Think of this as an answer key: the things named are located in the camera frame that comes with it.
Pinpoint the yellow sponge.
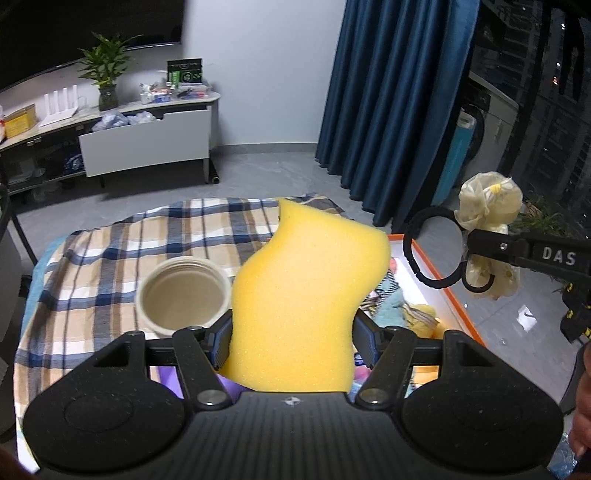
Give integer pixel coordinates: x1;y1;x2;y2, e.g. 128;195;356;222
219;199;391;393

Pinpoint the cream plush toy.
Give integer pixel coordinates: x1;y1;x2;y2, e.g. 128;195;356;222
454;171;523;300

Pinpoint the teal knitted cloth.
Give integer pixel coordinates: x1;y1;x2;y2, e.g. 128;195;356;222
361;271;408;328

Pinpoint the person's right hand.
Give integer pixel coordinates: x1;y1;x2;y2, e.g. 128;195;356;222
569;344;591;458

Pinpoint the orange storage box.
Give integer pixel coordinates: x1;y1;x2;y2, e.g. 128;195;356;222
349;234;484;402

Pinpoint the beige paper cup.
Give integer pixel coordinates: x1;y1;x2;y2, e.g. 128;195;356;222
134;256;231;337

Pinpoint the purple tissue package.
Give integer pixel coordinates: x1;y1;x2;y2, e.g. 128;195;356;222
158;366;249;411

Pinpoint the plaid blanket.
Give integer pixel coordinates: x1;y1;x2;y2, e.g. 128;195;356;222
12;193;346;418

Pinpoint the teal cushion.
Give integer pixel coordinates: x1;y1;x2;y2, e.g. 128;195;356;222
20;236;66;336

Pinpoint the white TV cabinet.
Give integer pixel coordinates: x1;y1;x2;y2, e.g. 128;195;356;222
1;91;221;195

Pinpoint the round black coffee table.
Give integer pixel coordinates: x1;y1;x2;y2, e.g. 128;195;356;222
1;185;38;443

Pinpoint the blue curtain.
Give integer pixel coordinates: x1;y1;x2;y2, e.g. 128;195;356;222
315;1;480;226

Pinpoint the black green sign card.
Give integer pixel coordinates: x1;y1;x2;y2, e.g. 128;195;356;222
166;58;202;87

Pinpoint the white router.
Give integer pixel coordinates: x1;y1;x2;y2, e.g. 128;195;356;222
39;84;79;127

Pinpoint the yellow box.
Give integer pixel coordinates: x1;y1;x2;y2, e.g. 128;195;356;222
5;104;37;139

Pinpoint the potted green plant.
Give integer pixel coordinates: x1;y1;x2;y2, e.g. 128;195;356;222
78;32;139;112

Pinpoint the black television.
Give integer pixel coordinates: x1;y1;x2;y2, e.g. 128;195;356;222
1;0;185;90

